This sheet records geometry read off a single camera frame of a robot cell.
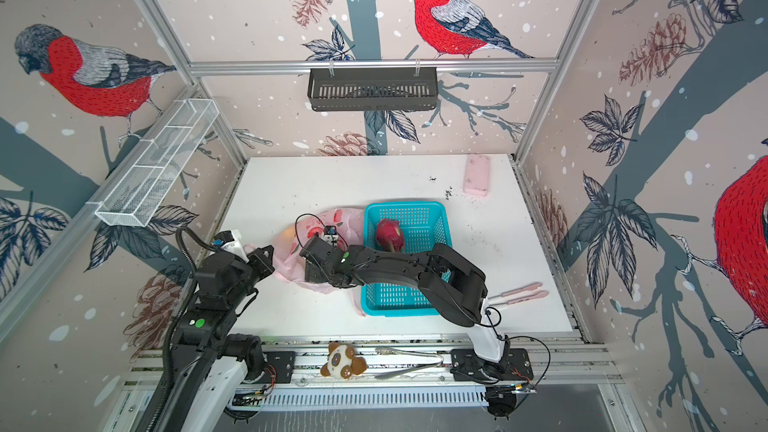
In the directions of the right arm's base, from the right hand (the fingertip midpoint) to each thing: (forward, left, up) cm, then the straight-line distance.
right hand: (313, 273), depth 85 cm
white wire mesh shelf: (+11, +39, +27) cm, 49 cm away
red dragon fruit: (+12, -22, +2) cm, 25 cm away
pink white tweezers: (-1, -59, -6) cm, 59 cm away
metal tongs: (-18, -24, -7) cm, 31 cm away
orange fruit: (+12, +10, +2) cm, 16 cm away
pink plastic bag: (+12, -9, +7) cm, 17 cm away
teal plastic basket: (+21, -32, -6) cm, 39 cm away
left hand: (+1, +8, +14) cm, 16 cm away
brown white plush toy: (-22, -12, -3) cm, 25 cm away
